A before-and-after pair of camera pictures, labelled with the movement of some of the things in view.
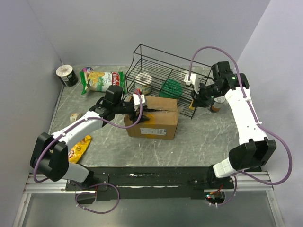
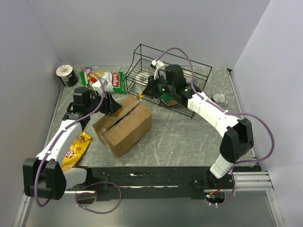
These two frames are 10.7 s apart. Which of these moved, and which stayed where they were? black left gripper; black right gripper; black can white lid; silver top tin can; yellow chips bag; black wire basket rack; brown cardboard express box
Moved: black right gripper; black left gripper; brown cardboard express box
Stayed: black wire basket rack; silver top tin can; yellow chips bag; black can white lid
